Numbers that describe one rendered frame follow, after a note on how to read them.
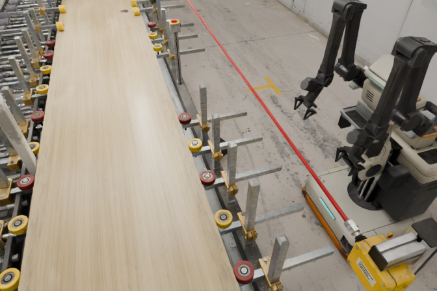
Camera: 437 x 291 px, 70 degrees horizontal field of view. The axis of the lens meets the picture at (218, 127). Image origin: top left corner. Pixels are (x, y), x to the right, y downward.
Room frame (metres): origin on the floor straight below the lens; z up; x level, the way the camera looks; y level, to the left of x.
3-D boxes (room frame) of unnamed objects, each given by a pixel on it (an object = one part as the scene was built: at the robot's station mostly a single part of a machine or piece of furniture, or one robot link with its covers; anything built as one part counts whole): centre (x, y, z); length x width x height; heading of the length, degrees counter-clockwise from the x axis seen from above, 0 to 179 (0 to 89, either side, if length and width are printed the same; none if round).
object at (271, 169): (1.09, -0.13, 0.83); 0.43 x 0.03 x 0.04; 108
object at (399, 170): (1.29, -0.94, 0.68); 0.28 x 0.27 x 0.25; 18
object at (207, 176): (1.03, 0.06, 0.85); 0.08 x 0.08 x 0.11
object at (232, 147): (1.03, -0.06, 0.90); 0.04 x 0.04 x 0.48; 18
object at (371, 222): (1.39, -1.08, 0.16); 0.67 x 0.64 x 0.25; 108
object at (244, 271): (0.56, -0.10, 0.85); 0.08 x 0.08 x 0.11
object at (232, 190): (1.05, -0.06, 0.83); 0.14 x 0.06 x 0.05; 18
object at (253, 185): (0.79, -0.14, 0.92); 0.04 x 0.04 x 0.48; 18
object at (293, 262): (0.62, -0.29, 0.82); 0.43 x 0.03 x 0.04; 108
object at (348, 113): (1.31, -0.80, 0.99); 0.28 x 0.16 x 0.22; 18
